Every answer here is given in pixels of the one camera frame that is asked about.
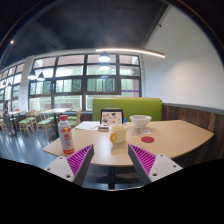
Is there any small dark box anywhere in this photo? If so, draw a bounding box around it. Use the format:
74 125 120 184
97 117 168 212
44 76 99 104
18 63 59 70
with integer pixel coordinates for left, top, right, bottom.
97 124 110 132

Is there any black framed picture stand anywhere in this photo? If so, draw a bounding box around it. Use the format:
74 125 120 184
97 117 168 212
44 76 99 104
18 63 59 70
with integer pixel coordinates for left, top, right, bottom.
99 108 125 127

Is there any white paper sheet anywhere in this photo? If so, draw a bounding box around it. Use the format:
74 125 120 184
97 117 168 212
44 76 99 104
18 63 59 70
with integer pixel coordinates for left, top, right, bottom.
75 120 101 131

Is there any cream mug with yellow handle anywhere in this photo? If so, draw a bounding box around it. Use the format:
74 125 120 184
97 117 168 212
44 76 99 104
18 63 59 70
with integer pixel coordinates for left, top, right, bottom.
109 124 128 144

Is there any clear red-capped drink bottle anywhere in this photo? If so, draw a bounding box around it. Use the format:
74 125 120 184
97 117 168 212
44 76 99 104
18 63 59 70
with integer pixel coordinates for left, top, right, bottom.
57 114 75 156

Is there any wooden dining table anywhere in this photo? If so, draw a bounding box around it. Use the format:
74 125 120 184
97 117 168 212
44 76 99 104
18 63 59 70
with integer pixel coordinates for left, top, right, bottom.
41 107 73 138

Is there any person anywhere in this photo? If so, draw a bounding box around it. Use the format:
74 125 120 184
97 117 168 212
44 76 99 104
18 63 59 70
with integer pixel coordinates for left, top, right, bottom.
2 101 16 136

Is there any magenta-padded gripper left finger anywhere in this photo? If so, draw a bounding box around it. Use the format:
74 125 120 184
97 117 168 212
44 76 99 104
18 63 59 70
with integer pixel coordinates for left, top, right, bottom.
44 143 95 187

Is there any green bench backrest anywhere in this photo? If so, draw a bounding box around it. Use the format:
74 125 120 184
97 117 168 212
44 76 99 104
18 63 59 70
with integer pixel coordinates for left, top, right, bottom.
91 97 164 122

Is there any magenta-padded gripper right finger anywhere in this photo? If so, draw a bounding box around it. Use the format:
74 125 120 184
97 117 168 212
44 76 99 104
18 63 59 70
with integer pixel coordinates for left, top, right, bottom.
127 143 183 186

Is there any long curved ceiling light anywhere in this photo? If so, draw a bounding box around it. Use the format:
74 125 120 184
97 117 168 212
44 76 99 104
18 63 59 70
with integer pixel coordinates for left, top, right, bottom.
95 47 166 59

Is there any flat round red coaster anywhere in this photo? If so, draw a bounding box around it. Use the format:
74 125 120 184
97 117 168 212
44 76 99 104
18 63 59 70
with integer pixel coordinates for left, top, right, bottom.
140 135 155 144

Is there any group of pendant lamps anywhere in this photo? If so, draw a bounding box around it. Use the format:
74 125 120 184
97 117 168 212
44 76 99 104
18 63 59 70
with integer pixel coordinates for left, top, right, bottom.
27 51 112 82

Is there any group of wooden green-seated chairs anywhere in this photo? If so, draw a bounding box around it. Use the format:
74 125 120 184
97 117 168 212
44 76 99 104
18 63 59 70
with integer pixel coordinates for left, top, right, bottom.
0 108 83 141

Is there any white bowl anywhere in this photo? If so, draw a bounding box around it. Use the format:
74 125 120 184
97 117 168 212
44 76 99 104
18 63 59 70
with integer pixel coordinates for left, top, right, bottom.
129 114 153 129

